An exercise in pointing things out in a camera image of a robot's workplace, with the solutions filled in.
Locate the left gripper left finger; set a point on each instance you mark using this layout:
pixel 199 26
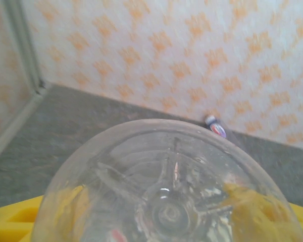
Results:
pixel 12 221

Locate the clear bottle blue purple label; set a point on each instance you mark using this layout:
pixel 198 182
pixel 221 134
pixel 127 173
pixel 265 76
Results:
pixel 217 128

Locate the cola bottle red cap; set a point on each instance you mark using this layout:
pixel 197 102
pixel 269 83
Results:
pixel 166 176

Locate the aluminium table side rail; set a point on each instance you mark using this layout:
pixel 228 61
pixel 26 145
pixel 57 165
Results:
pixel 15 122

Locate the aluminium frame post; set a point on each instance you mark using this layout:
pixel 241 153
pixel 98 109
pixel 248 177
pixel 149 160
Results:
pixel 26 50

